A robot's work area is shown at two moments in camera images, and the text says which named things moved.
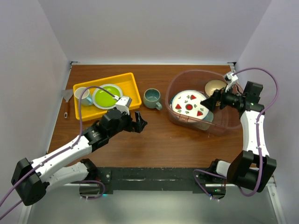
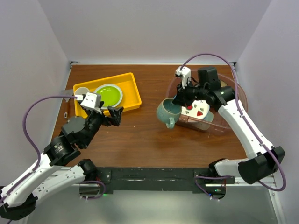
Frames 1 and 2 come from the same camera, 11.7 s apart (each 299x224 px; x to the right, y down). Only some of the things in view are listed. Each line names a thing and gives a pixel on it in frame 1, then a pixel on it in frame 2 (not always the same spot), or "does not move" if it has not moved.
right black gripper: (210, 102) to (181, 96)
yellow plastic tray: (127, 83) does not move
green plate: (103, 99) does not move
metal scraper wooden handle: (67, 94) does not move
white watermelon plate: (187, 103) does not move
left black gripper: (137, 126) to (115, 118)
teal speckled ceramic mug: (151, 99) to (167, 112)
